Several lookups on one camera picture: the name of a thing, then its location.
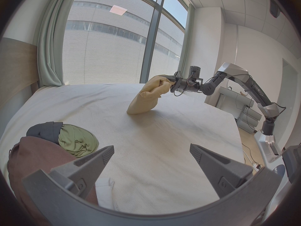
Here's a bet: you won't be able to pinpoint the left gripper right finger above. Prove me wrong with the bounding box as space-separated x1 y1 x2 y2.
190 143 253 199

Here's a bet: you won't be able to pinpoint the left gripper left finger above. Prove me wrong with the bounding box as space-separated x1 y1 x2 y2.
50 145 115 200

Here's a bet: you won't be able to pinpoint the tan shorts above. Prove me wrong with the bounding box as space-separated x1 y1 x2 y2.
127 74 175 115

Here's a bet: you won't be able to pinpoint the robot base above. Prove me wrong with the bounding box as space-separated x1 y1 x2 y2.
253 129 288 217

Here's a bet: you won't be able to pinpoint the bed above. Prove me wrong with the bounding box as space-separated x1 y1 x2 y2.
0 37 244 212

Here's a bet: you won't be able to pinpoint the white garment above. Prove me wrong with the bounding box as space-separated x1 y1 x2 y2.
95 178 120 212

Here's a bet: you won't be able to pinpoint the green garment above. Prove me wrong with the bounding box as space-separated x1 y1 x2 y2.
58 124 100 158

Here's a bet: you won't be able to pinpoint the grey-green curtain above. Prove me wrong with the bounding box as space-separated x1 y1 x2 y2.
37 0 81 87
177 3 195 81

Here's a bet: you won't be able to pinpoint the pale small table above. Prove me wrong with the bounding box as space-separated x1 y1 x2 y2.
216 86 255 110

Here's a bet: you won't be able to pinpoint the brown shorts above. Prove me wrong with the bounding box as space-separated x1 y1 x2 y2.
7 136 99 205

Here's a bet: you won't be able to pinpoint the white chest of drawers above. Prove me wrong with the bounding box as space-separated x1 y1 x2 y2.
237 104 262 134

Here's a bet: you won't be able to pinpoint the black garment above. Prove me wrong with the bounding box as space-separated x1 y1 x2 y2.
26 121 64 144

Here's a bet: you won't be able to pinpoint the window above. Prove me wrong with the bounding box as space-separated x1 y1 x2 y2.
62 0 188 84

